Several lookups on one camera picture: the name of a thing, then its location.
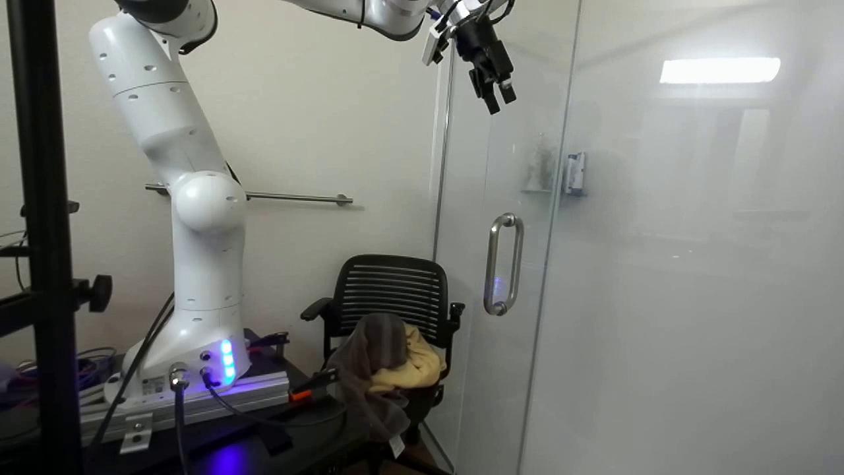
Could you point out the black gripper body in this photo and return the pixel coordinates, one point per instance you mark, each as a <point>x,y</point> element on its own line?
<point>487,53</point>

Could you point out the frameless glass shower door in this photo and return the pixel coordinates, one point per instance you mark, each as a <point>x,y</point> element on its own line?
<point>696,306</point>

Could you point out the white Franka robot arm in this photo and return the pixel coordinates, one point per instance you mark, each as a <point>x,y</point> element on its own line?
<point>202,265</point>

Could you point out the black mesh office chair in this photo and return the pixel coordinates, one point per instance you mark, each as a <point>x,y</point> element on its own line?
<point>387,287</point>

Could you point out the yellow towel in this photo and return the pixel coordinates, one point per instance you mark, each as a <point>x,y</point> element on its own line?
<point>413,371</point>

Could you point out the gray towel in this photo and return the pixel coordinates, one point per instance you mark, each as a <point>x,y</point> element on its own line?
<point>370,360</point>

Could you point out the dark purple clamp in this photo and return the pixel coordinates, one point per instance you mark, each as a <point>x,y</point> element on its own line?
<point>268,339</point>

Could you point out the black red clamp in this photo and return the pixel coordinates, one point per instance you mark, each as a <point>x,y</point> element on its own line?
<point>308,397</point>

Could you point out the black knob clamp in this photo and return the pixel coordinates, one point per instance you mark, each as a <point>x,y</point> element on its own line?
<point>97,294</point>

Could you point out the black vertical stand pole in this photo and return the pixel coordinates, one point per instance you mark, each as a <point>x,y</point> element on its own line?
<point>49,265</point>

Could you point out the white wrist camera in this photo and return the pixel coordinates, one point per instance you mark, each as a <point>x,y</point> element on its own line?
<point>436,37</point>

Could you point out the metal wall towel bar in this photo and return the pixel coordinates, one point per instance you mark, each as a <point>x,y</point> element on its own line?
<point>292,199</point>

